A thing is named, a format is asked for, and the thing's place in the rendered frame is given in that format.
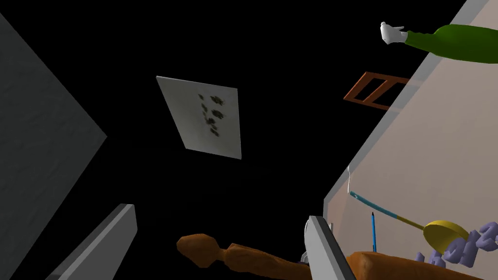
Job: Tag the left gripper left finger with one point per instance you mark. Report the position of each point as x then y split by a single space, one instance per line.
105 245

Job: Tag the brown wooden frame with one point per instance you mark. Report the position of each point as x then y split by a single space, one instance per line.
360 92

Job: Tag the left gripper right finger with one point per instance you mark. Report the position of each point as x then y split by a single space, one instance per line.
323 252

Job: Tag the green bottle with white cap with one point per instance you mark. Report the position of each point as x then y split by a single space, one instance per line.
459 42

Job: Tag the purple letter shapes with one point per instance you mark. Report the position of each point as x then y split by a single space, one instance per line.
465 252

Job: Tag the pale beige table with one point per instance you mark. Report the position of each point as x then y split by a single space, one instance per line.
432 136

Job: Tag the blue pencil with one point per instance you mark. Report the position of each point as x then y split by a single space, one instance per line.
374 233

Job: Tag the white picture with dark spots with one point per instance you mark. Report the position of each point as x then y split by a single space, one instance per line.
194 116

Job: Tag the brown long wooden club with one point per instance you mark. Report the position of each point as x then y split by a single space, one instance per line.
241 260

